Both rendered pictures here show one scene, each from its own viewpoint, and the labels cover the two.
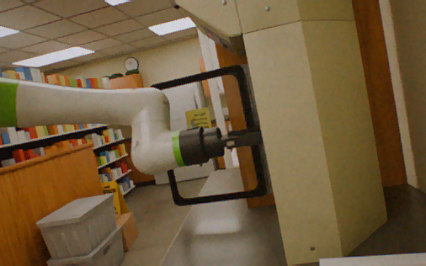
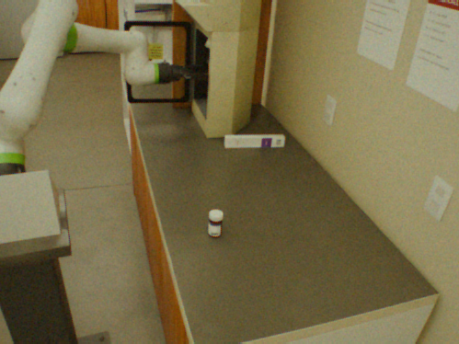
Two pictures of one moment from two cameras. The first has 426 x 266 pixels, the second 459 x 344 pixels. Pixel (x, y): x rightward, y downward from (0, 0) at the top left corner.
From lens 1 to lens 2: 1.15 m
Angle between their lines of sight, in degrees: 37
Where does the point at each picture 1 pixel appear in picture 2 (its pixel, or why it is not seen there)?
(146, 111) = (139, 49)
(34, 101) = (86, 40)
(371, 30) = (264, 17)
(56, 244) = not seen: outside the picture
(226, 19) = (207, 23)
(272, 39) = (224, 37)
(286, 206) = (212, 112)
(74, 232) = not seen: outside the picture
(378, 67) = (262, 38)
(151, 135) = (143, 64)
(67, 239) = not seen: outside the picture
